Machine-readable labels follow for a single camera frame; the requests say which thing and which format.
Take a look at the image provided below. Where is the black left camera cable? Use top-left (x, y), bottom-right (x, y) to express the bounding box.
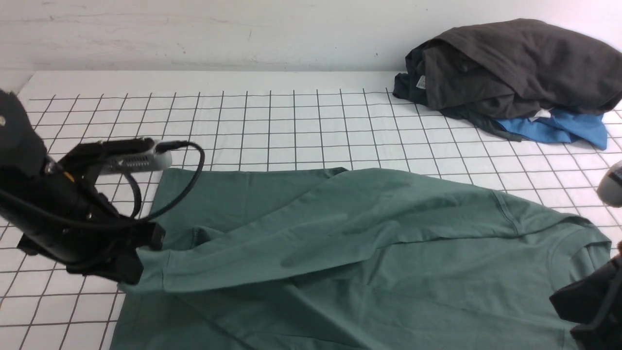
top-left (117, 140), bottom-right (206, 224)

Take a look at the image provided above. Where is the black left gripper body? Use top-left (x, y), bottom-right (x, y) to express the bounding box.
top-left (1, 164), bottom-right (165, 284)

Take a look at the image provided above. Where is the dark grey garment pile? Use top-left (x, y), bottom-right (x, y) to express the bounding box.
top-left (393, 18), bottom-right (622, 141)

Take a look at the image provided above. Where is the white grid-patterned tablecloth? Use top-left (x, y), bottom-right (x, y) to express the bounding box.
top-left (1, 89), bottom-right (621, 350)

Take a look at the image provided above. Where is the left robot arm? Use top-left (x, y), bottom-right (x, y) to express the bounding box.
top-left (0, 91), bottom-right (165, 284)

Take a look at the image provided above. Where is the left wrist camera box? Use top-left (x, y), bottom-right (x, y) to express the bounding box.
top-left (58, 138), bottom-right (173, 176)

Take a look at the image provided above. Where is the blue garment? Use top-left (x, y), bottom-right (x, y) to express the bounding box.
top-left (496, 108), bottom-right (608, 150)

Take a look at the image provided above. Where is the green long-sleeved shirt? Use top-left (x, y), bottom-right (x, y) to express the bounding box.
top-left (110, 168), bottom-right (611, 350)

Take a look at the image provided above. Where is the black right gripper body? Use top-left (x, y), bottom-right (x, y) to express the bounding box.
top-left (549, 255), bottom-right (622, 350)

